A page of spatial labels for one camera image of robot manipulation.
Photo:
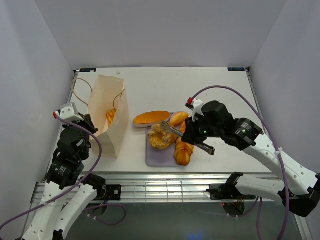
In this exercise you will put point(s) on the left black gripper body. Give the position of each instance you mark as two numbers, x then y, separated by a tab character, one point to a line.
86	123

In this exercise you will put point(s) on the left base motor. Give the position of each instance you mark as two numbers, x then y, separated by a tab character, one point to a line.
111	192

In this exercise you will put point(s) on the small round bun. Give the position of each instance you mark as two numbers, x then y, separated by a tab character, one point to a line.
178	118

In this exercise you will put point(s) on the sesame ring bread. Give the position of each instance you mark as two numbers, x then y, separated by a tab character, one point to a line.
160	139

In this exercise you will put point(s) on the aluminium rail frame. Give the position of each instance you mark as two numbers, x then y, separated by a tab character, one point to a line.
164	188

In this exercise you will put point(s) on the long oval orange bread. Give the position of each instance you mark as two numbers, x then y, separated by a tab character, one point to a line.
148	119

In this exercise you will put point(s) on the cream paper bag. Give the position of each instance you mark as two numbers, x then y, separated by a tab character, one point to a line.
107	93

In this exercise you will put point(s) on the left table label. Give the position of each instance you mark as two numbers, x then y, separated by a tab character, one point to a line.
87	70

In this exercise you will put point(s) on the right table label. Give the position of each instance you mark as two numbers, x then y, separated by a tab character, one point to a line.
236	69

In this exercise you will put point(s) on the large braided bread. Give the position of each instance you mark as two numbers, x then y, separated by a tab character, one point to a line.
183	151

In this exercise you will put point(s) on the lilac plastic tray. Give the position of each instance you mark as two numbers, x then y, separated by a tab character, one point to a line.
159	158

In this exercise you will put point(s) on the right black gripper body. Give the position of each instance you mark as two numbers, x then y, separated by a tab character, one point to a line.
199	130

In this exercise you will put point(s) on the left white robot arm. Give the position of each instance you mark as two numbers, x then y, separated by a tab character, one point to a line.
66	194

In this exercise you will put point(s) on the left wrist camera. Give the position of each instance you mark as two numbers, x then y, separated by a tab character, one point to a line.
68	112

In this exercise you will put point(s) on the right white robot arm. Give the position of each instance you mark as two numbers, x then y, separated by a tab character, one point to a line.
297	186

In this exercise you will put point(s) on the table label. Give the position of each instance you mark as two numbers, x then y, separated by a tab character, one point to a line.
87	70
236	69

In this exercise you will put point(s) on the base motor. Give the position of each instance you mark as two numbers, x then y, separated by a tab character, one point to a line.
219	192
111	192

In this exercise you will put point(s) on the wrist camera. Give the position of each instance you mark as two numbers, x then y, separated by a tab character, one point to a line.
68	112
195	105

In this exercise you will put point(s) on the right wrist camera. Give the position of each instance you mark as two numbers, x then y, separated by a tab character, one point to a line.
195	105

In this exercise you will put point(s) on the right base motor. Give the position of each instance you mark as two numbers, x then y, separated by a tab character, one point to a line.
219	192

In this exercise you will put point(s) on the small braided bread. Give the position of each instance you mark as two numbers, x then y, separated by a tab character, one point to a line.
110	116

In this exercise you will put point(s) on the metal serving tongs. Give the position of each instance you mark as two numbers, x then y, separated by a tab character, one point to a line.
197	141

